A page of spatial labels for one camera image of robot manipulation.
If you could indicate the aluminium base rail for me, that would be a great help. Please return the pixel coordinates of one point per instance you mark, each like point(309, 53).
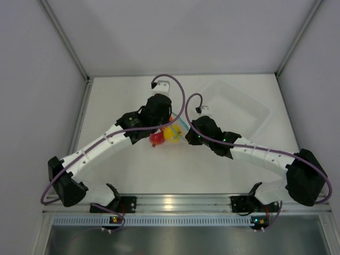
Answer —
point(210, 203)

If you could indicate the left aluminium frame post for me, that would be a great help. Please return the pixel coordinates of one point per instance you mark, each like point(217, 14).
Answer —
point(63, 37)

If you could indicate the red fake apple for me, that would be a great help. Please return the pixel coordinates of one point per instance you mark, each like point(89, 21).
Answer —
point(156, 139)

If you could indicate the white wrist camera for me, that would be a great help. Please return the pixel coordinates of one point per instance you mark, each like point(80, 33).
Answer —
point(203, 111)
point(160, 87)

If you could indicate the aluminium frame post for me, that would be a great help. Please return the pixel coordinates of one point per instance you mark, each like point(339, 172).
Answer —
point(307, 21)
point(63, 37)

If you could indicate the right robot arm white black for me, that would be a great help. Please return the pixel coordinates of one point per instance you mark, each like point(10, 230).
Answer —
point(301, 176)

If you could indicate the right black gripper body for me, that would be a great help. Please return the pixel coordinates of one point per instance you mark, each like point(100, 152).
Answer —
point(196, 139)

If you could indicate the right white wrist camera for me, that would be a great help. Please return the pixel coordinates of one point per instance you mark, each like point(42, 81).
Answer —
point(203, 111)

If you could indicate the yellow fake apple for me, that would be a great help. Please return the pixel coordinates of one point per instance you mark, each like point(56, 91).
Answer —
point(172, 134)

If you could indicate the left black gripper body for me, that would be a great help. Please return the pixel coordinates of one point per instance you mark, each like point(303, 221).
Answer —
point(162, 120)

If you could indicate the white plastic basket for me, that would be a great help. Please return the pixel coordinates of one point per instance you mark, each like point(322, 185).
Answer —
point(234, 110)

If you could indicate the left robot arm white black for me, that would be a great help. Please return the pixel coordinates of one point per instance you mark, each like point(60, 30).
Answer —
point(69, 175)

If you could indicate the clear zip top bag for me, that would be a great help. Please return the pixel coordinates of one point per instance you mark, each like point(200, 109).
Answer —
point(184, 128)

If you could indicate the right aluminium frame post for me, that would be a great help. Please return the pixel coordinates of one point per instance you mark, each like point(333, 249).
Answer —
point(307, 21)

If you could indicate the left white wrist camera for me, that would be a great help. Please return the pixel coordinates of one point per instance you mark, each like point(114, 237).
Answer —
point(160, 87)

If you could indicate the white slotted cable duct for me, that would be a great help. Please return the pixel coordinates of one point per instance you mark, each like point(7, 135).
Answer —
point(134, 220)

